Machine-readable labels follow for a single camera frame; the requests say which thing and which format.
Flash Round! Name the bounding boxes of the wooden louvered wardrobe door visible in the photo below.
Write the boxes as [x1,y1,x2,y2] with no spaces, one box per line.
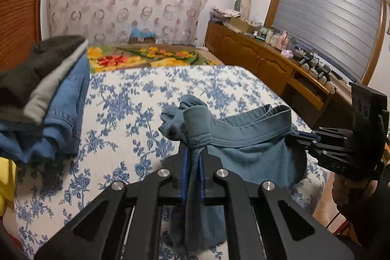
[1,0,42,71]

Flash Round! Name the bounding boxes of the blue floral white bedspread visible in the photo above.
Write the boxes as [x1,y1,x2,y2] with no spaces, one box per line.
[13,65,331,260]

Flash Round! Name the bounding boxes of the folded grey garment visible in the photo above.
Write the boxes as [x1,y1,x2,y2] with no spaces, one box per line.
[22,40,88,125]

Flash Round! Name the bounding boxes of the stack of papers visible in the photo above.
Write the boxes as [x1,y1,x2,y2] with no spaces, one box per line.
[210,7,241,23]

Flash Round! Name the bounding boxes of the folded blue denim jeans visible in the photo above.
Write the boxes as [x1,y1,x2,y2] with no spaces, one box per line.
[1,53,90,164]

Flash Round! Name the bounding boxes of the cardboard box on cabinet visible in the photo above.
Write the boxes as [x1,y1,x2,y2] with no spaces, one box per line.
[229,17,260,34]

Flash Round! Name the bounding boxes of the box with blue cloth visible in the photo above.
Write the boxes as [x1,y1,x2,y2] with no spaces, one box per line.
[127,26,156,44]

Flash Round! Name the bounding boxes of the folded dark olive garment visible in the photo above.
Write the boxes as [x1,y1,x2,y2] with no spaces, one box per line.
[1,35,86,123]

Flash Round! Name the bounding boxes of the grey window blind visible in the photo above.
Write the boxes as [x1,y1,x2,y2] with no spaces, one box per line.
[272,0,381,81]

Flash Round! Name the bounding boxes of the person's right hand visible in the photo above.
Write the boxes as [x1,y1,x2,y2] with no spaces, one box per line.
[332,174,378,209]

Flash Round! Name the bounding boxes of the colourful flower blanket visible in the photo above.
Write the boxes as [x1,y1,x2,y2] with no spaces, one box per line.
[87,44,222,73]

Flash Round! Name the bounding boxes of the wooden sideboard cabinet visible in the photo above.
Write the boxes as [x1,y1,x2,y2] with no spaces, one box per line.
[205,22,353,129]

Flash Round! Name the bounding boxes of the yellow plush toy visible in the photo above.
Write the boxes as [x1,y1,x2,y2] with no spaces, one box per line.
[0,158,17,217]

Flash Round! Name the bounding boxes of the pink bottle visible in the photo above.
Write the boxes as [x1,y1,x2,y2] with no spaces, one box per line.
[276,31,290,51]

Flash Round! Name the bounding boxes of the teal blue pants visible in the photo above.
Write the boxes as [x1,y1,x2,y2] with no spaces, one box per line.
[159,94,307,255]

